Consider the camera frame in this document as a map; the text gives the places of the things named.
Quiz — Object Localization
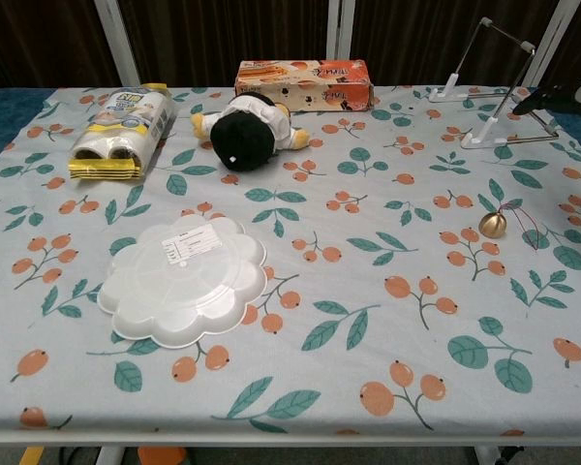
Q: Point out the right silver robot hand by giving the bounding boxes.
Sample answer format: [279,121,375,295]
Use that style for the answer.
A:
[510,79,581,118]

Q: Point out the small gold bell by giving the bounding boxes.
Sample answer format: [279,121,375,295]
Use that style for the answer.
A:
[478,198,547,251]

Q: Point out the orange snack box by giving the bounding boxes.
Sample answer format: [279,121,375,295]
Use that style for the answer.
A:
[234,58,373,113]

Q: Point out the floral printed tablecloth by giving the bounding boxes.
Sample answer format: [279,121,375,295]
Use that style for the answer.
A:
[0,85,581,435]

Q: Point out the black-headed plush toy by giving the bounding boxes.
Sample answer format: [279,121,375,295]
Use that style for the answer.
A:
[190,93,312,171]

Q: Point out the white flower-shaped plastic plate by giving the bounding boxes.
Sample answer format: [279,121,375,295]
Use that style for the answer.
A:
[98,214,268,350]

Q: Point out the yellow white bag roll pack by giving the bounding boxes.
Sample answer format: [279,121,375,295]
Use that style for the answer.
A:
[67,81,178,181]

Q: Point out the orange object under table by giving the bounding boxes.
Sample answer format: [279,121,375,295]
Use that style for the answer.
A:
[138,446,188,465]

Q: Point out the white table leg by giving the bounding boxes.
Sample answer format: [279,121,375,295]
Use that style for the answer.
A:
[96,445,125,465]

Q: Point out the metal wire stand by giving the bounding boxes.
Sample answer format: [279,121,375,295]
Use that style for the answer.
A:
[428,16,561,149]

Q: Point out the white frame post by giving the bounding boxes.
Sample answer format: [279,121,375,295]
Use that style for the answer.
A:
[326,0,357,62]
[527,0,581,89]
[94,0,142,88]

